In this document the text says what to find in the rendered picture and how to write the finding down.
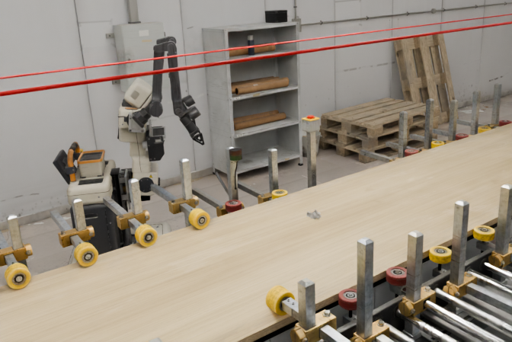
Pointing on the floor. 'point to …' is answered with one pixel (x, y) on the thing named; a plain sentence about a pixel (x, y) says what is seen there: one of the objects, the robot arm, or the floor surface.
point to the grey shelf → (292, 110)
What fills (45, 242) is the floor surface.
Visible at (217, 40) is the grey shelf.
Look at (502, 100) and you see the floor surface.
